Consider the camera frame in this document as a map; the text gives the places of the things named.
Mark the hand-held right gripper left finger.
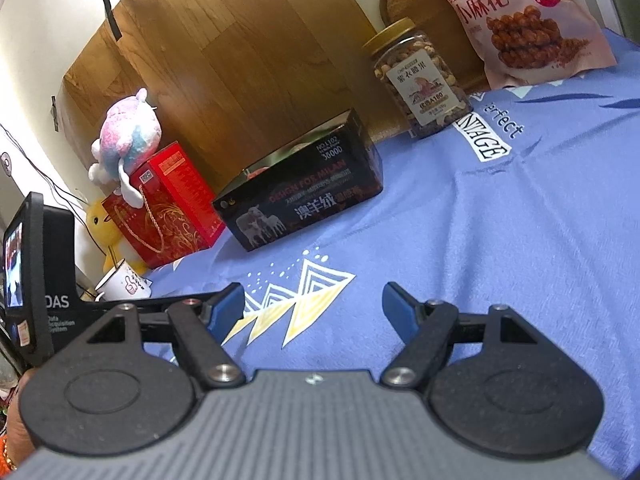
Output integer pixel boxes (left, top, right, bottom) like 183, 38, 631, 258
87, 282, 246, 387

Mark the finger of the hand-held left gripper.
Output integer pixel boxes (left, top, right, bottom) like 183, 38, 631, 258
75, 290, 224, 314

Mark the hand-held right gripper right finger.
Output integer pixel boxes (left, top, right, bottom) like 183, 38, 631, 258
380, 282, 539, 389

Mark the black cardboard box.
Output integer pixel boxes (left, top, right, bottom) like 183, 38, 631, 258
211, 107, 385, 253

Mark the person's left hand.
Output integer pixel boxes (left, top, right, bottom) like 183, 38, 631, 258
0, 367, 37, 473

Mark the white mug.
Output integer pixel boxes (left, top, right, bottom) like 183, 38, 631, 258
93, 259, 154, 302

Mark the yellow plush duck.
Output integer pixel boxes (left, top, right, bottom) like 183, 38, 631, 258
85, 199, 147, 277

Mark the red gift box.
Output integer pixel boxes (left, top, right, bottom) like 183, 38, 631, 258
101, 141, 227, 270

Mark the blue printed cloth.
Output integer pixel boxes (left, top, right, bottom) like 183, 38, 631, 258
145, 27, 640, 480

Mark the pink and blue plush toy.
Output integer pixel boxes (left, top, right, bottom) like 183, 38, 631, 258
88, 87, 164, 209

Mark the clear nut jar gold lid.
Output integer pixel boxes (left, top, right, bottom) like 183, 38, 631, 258
362, 16, 474, 140

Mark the wooden headboard panel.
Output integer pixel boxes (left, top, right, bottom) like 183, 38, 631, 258
62, 0, 403, 202

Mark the pink snack bag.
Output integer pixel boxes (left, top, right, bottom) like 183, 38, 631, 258
412, 0, 619, 91

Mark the wall cable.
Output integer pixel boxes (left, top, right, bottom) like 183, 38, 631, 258
0, 124, 93, 213

